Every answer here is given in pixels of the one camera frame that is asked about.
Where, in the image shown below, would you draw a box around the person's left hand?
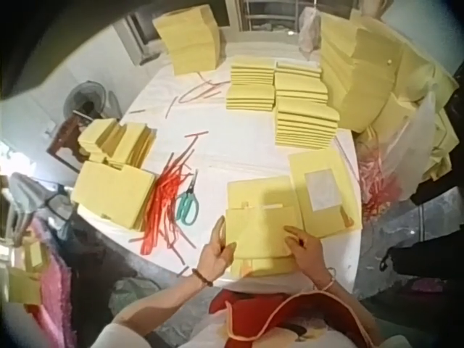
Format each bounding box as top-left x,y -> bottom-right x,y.
197,216 -> 239,283

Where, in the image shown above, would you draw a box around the person's right hand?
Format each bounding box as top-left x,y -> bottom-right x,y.
282,225 -> 330,288

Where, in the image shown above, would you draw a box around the yellow paper packet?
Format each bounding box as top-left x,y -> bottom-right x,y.
224,205 -> 299,262

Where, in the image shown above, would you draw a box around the yellow sheet with white patch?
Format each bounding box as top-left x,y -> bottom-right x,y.
287,147 -> 364,239

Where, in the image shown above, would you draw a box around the pile of large yellow sheets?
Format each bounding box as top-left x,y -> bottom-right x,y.
227,175 -> 304,278

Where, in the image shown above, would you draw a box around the black bag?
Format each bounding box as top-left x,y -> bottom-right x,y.
378,237 -> 464,293

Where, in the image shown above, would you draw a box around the fanned stacks of yellow paper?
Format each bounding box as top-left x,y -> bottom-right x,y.
70,117 -> 157,232

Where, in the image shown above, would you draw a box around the tall stack of yellow bundles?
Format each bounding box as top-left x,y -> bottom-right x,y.
273,60 -> 341,150

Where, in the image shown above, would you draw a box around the pink cloth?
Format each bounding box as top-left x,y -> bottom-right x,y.
20,216 -> 79,348

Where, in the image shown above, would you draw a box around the low stack of yellow bundles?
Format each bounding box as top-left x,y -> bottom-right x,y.
225,55 -> 276,112

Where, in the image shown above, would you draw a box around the dark red wooden stool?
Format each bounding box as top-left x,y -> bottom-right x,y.
46,116 -> 92,172

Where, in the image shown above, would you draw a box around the small yellow paper pieces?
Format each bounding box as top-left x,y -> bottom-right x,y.
6,239 -> 50,306

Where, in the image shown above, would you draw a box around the grey cloth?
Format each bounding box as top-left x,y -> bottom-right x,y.
8,171 -> 70,220

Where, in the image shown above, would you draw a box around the big heap of yellow paper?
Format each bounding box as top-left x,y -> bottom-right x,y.
320,14 -> 460,182

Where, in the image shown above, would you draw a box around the electric fan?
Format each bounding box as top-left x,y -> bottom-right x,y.
61,80 -> 107,121

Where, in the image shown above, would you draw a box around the leaning block of yellow paper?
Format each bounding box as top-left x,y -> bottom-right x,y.
152,7 -> 223,76

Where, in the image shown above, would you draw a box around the pink filled plastic bag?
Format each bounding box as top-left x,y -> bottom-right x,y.
298,4 -> 324,54

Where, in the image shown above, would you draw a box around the white cabinet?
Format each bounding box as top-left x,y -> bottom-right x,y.
122,9 -> 172,67

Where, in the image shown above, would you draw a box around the metal rack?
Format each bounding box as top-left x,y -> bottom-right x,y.
240,0 -> 302,34

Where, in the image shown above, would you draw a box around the brown bead bracelet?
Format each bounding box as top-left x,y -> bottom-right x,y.
191,267 -> 215,289

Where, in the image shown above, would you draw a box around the white bracelet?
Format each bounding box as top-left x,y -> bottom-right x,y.
321,267 -> 338,291

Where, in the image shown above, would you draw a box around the teal handled scissors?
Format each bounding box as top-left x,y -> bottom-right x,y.
175,169 -> 201,224

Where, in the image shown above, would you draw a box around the bundle of red strings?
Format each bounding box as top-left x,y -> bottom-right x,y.
129,152 -> 199,268

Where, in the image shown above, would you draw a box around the loose red string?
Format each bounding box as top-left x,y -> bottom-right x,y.
164,95 -> 181,120
183,130 -> 210,171

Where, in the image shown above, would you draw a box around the clear bag of red strings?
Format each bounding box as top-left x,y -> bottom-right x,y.
356,92 -> 438,220

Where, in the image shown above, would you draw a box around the tangle of thin red strings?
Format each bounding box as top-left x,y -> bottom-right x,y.
178,71 -> 230,105

